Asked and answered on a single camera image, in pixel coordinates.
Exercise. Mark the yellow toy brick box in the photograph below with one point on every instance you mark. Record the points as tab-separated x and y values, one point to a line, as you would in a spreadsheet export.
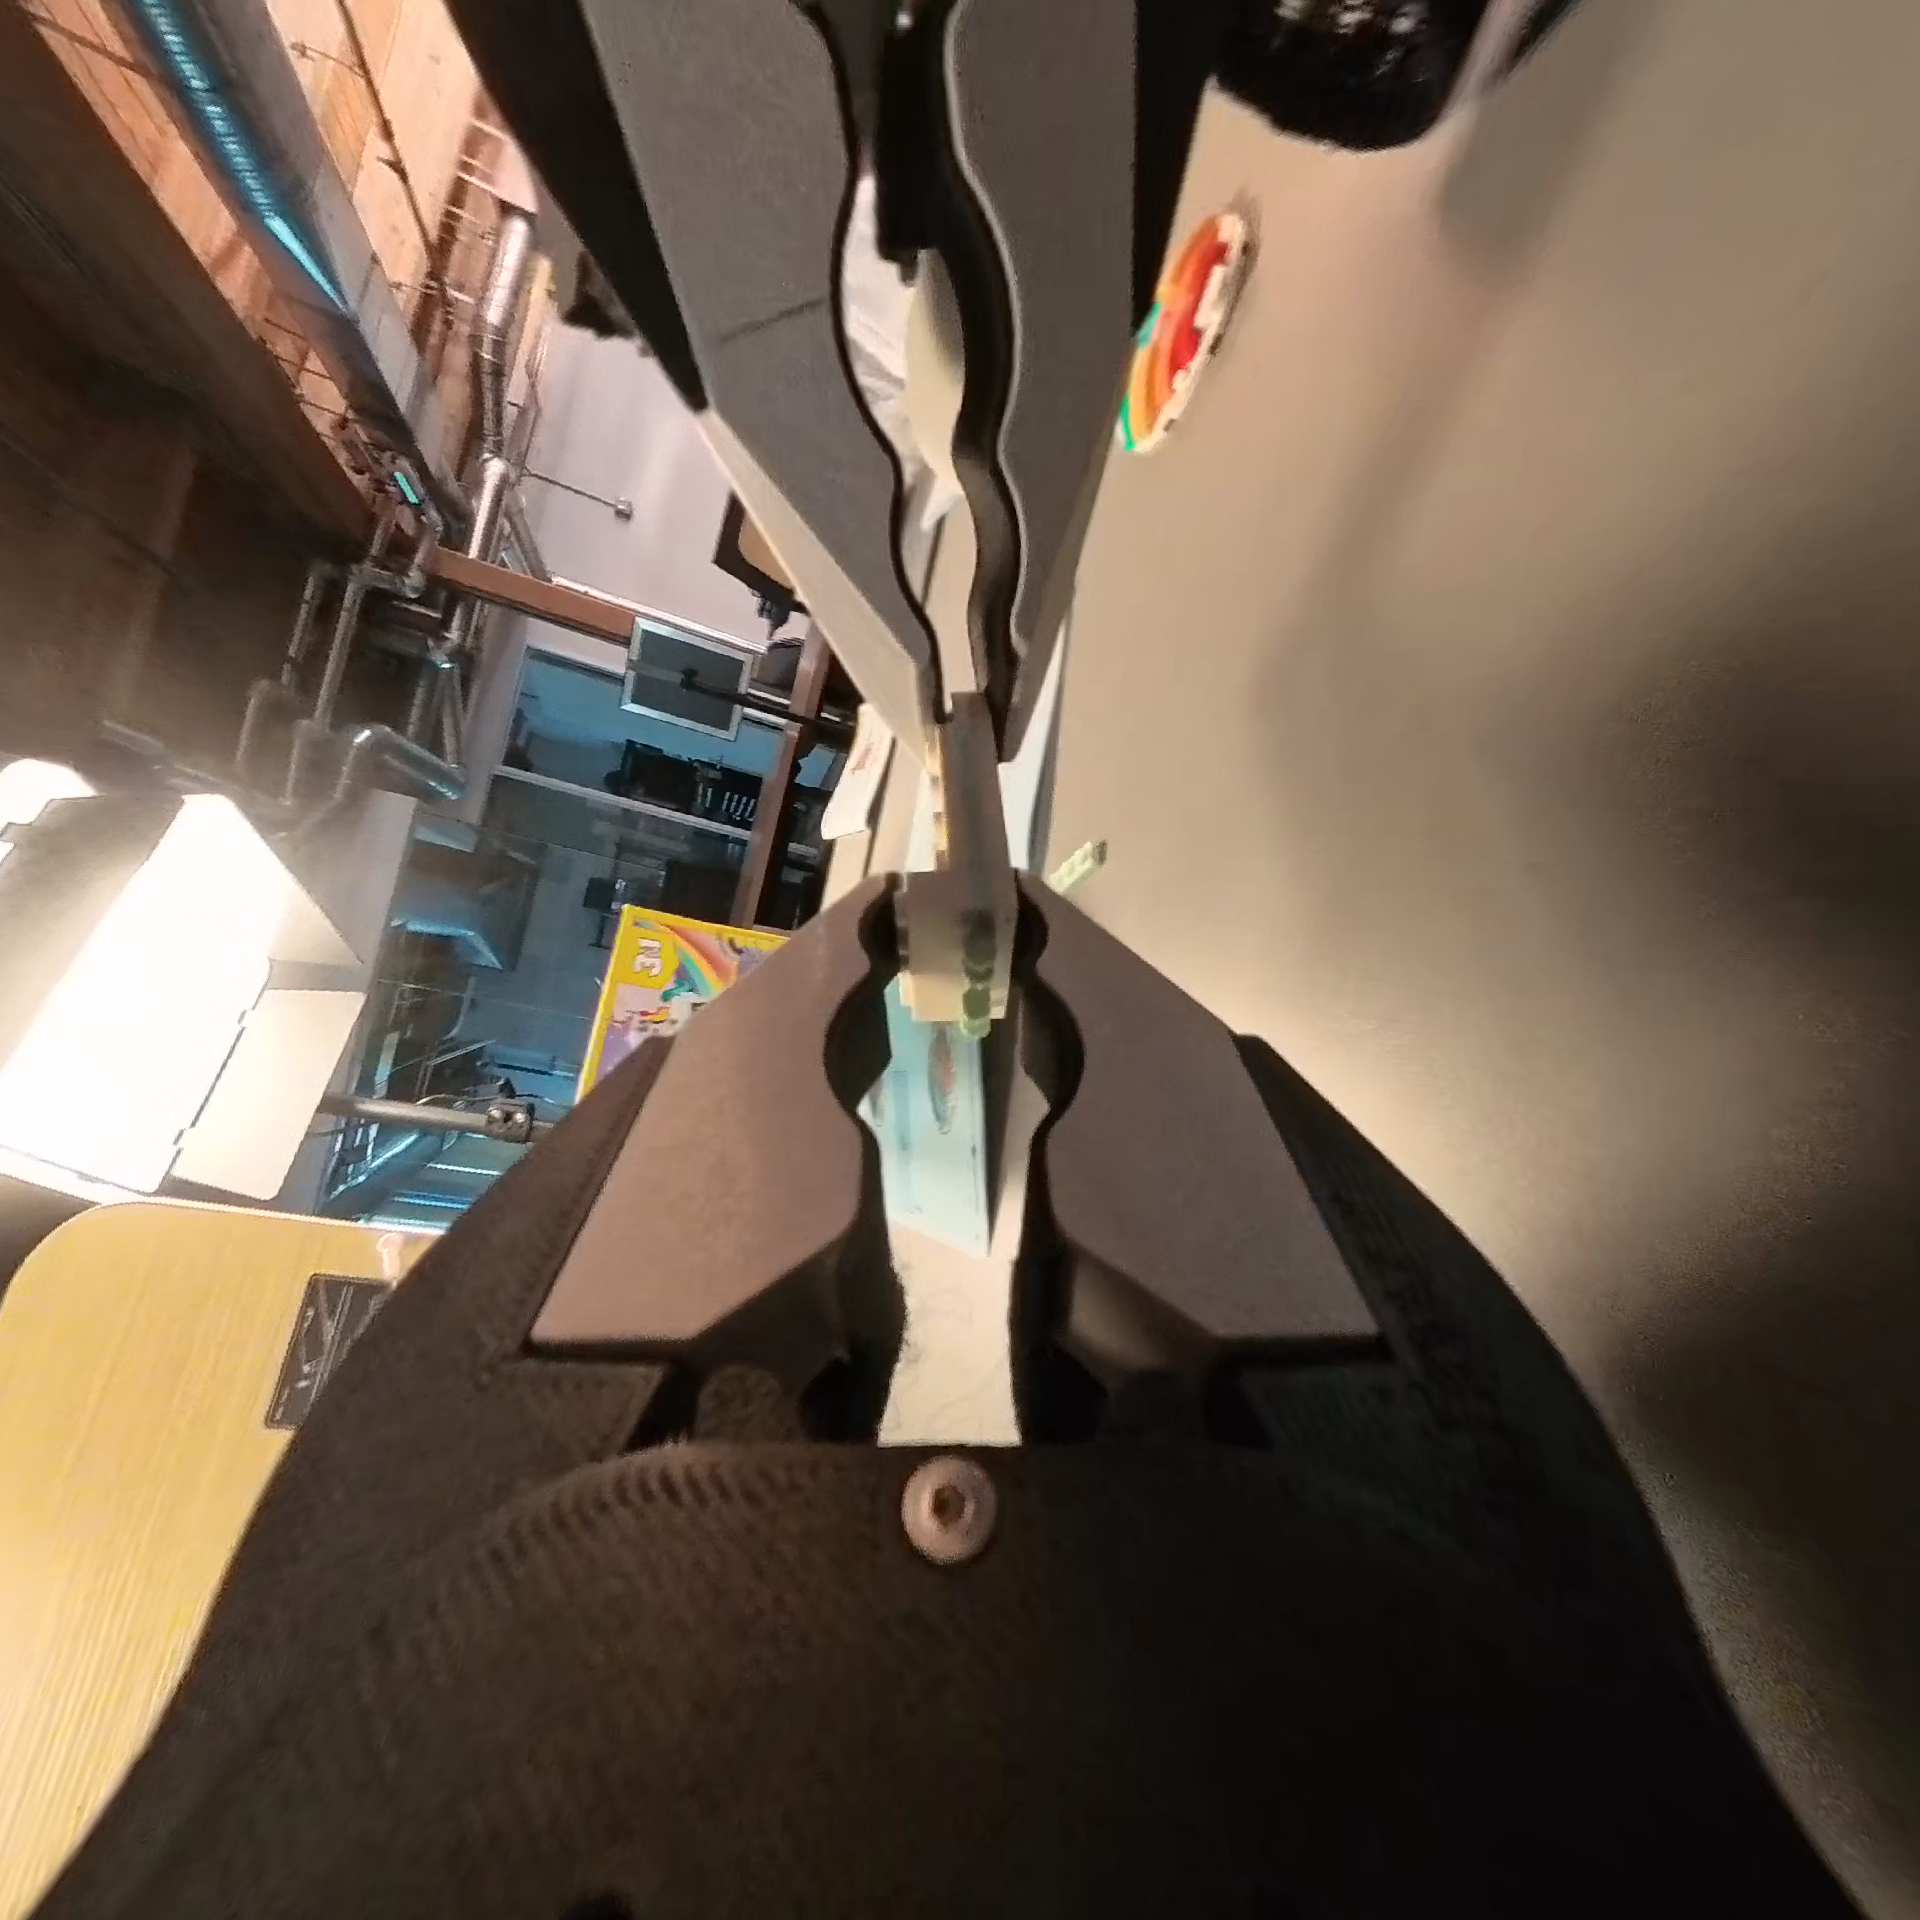
676	990

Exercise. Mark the small pale brick piece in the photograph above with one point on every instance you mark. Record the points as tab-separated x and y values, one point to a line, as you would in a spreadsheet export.
1079	867

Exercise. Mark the white leaflet with orange picture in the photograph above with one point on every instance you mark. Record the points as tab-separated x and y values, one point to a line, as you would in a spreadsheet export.
862	779

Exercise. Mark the brown wooden post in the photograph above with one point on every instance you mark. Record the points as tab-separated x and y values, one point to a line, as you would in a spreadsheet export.
796	809

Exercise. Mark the black chair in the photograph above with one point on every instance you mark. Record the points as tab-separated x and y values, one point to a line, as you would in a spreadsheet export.
750	550

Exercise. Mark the white and green brick assembly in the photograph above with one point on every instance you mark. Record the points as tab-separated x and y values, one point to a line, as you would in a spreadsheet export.
967	840

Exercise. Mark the white open booklet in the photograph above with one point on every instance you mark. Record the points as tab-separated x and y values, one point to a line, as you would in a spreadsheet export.
954	1348

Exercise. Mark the rainbow brick piece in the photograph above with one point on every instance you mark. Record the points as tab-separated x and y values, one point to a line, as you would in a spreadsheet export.
1185	329

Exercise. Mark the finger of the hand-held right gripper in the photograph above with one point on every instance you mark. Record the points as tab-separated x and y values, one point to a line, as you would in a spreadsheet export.
750	224
1072	269

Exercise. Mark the silver ventilation ducts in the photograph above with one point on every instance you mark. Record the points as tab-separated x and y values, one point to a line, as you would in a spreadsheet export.
487	493

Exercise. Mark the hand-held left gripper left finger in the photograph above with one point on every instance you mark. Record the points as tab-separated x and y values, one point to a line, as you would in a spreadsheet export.
721	1170

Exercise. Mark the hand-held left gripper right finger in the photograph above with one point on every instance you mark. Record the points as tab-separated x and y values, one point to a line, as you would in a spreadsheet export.
1185	1185

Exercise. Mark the light wooden board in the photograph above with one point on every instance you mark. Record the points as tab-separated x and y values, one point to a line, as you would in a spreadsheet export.
149	1425

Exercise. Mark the metal stand pole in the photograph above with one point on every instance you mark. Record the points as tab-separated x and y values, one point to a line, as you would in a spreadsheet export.
436	1114

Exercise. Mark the pale blue instruction booklet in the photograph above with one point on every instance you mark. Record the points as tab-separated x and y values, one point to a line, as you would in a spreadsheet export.
945	1118

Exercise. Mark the white light panel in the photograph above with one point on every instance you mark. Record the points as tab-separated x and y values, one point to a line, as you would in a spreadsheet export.
149	990

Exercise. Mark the white framed window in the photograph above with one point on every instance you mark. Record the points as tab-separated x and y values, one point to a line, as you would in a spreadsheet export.
687	677

